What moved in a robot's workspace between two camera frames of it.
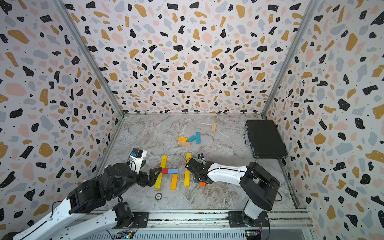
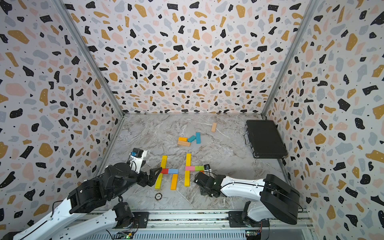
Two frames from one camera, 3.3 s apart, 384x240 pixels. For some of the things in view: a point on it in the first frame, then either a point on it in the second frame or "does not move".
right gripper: [195, 179] → [202, 192]
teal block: [198, 137] does not move
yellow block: [188, 155] does not move
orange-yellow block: [174, 182] does not move
